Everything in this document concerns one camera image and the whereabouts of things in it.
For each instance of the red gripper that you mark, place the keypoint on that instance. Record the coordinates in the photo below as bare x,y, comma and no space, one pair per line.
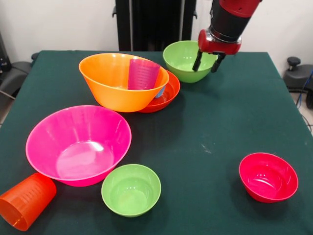
217,46

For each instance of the large green bowl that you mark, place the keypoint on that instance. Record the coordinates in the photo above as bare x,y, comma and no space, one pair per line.
181,61

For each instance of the red-orange bowl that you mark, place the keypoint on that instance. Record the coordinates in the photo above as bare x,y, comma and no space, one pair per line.
171,95

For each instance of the blue cup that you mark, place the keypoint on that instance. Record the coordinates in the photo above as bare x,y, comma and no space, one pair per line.
161,92

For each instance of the purple cup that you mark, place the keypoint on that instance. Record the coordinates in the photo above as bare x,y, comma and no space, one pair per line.
143,76

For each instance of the large orange bowl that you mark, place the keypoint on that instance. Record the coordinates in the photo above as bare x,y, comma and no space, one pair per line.
110,98

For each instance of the small green bowl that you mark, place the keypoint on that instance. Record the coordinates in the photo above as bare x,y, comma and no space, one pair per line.
130,193

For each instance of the large pink bowl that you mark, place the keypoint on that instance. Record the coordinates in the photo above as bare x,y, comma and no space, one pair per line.
78,147

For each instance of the red-orange cup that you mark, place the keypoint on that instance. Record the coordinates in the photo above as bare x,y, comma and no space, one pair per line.
27,198

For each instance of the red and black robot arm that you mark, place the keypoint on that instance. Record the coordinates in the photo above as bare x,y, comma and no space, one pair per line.
232,17

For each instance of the small pink bowl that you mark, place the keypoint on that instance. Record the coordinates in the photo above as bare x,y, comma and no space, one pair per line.
267,178

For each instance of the dark green table cloth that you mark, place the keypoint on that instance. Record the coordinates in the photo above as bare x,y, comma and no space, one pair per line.
195,208

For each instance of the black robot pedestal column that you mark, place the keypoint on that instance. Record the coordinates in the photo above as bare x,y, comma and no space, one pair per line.
156,24

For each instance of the black pedestal leg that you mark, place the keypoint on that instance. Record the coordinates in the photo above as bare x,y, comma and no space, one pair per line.
297,78
14,76

